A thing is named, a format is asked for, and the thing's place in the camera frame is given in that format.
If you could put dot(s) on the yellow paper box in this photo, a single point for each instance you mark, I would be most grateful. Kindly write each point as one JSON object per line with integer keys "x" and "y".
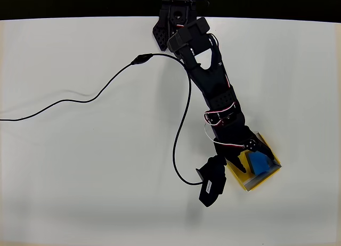
{"x": 266, "y": 180}

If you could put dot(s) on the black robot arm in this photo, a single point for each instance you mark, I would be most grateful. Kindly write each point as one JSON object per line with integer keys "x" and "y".
{"x": 213, "y": 78}

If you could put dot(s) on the black webcam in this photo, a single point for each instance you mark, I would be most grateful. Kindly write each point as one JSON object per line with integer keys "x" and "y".
{"x": 213, "y": 182}

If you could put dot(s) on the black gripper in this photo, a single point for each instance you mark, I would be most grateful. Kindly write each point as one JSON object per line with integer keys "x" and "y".
{"x": 232, "y": 150}

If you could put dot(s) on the blue cube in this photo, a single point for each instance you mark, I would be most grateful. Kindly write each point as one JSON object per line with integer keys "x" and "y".
{"x": 259, "y": 163}

